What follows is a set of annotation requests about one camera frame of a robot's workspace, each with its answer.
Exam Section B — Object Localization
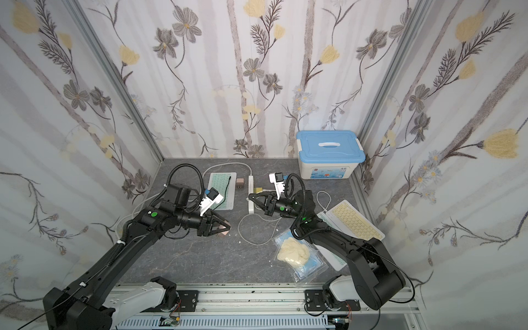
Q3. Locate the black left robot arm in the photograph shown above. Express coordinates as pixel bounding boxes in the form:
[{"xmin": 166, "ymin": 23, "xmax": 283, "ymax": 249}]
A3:
[{"xmin": 43, "ymin": 176, "xmax": 230, "ymax": 329}]

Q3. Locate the black USB cable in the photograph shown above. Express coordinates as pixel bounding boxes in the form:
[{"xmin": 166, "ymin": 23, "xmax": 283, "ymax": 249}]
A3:
[{"xmin": 214, "ymin": 176, "xmax": 232, "ymax": 210}]

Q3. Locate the green keyboard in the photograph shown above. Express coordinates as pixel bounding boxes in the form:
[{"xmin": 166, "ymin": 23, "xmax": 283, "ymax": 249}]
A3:
[
  {"xmin": 208, "ymin": 172, "xmax": 237, "ymax": 210},
  {"xmin": 316, "ymin": 212, "xmax": 347, "ymax": 272}
]

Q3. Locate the yellow wireless keyboard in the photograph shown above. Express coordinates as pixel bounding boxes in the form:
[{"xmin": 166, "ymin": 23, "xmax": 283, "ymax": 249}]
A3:
[{"xmin": 327, "ymin": 200, "xmax": 385, "ymax": 241}]

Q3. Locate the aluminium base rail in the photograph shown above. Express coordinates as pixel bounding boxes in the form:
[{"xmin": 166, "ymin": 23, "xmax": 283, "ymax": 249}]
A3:
[{"xmin": 107, "ymin": 276, "xmax": 426, "ymax": 329}]

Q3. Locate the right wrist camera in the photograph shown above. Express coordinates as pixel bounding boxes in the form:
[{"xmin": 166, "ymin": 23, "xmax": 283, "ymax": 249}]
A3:
[{"xmin": 269, "ymin": 173, "xmax": 285, "ymax": 199}]

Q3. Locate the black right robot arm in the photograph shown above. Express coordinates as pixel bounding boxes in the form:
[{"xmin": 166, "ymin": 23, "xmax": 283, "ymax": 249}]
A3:
[{"xmin": 248, "ymin": 173, "xmax": 408, "ymax": 310}]

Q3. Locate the bag of gloves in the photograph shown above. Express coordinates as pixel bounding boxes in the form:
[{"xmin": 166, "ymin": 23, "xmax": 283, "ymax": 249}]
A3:
[{"xmin": 271, "ymin": 230, "xmax": 329, "ymax": 283}]

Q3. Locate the blue lid storage box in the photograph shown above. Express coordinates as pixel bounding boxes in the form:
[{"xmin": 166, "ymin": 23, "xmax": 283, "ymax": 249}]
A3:
[{"xmin": 296, "ymin": 130, "xmax": 366, "ymax": 180}]

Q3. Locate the white USB cable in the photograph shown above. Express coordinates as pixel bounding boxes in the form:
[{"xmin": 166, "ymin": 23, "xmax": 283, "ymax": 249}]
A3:
[{"xmin": 236, "ymin": 212, "xmax": 285, "ymax": 247}]

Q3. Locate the pink USB charger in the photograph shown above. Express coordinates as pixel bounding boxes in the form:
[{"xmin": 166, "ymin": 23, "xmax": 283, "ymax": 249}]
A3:
[{"xmin": 235, "ymin": 177, "xmax": 246, "ymax": 189}]

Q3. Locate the white ribbed cable duct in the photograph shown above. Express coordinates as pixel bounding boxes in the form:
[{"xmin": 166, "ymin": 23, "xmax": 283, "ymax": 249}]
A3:
[{"xmin": 116, "ymin": 315, "xmax": 336, "ymax": 329}]

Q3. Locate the white cable near right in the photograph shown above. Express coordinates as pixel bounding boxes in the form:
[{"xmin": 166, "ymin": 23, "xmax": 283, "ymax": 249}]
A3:
[{"xmin": 315, "ymin": 189, "xmax": 333, "ymax": 213}]

